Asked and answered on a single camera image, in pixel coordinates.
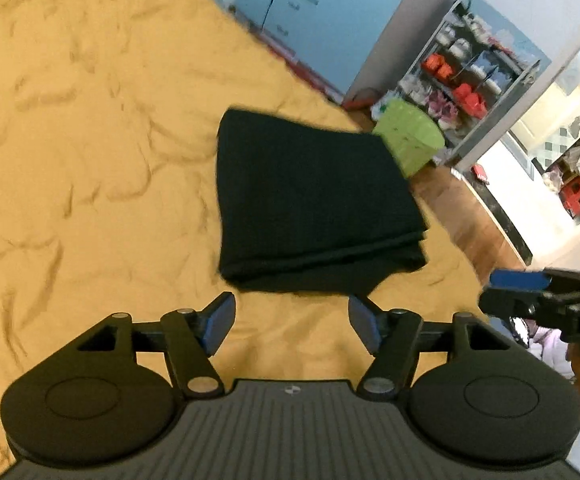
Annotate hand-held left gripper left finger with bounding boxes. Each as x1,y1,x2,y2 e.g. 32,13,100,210
77,291,237,401

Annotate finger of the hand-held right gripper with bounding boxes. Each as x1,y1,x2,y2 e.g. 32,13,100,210
478,286,541,319
489,269,547,292

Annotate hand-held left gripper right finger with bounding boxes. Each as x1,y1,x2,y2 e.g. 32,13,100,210
347,294,513,401

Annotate black pants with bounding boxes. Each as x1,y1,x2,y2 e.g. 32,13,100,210
215,107,428,295

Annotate green plastic basket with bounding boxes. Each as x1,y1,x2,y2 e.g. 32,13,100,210
372,98,447,179

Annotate red container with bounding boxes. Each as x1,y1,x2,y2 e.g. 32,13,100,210
421,54,455,81
452,82,488,118

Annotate metal shelf rack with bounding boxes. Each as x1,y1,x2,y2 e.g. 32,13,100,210
397,0,542,161

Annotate yellow bed blanket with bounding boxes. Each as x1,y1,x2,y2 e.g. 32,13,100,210
0,0,491,480

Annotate blue wardrobe cabinet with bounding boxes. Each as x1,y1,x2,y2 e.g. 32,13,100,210
189,0,428,106

